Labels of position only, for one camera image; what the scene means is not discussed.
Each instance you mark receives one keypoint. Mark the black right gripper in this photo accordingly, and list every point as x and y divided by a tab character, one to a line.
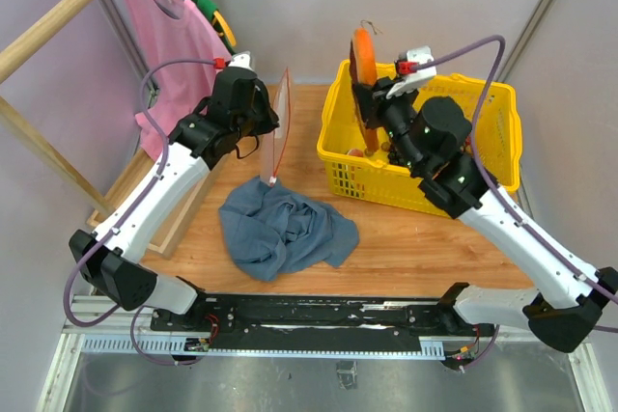
373	99

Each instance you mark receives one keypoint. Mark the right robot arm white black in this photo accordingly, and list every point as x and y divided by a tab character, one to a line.
568	296

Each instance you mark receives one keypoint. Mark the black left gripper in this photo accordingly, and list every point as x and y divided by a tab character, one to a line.
270	121

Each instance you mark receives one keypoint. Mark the blue crumpled cloth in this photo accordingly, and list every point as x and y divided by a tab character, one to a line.
272	230

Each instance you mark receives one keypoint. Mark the colourful small toy fruit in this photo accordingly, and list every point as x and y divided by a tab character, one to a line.
355	153

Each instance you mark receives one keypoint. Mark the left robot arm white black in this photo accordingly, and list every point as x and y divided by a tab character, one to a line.
109	257

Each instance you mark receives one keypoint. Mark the yellow plastic basket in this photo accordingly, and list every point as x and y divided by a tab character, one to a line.
374	179

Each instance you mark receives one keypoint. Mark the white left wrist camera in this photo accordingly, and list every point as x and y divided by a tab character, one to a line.
243	60

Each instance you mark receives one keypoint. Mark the pink t-shirt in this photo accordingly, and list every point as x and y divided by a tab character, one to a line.
161	39

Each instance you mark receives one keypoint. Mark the clear zip bag orange seal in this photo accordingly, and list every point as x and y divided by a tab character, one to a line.
274	143

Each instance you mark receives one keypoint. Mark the wooden clothes rack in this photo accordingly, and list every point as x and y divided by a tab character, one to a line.
79	92

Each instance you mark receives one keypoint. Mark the dark purple grape bunch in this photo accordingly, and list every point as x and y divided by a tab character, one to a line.
396	159

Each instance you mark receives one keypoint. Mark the yellow green hanger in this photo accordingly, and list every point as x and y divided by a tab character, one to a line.
212	11

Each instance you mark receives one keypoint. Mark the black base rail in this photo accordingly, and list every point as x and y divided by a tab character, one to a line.
301	324

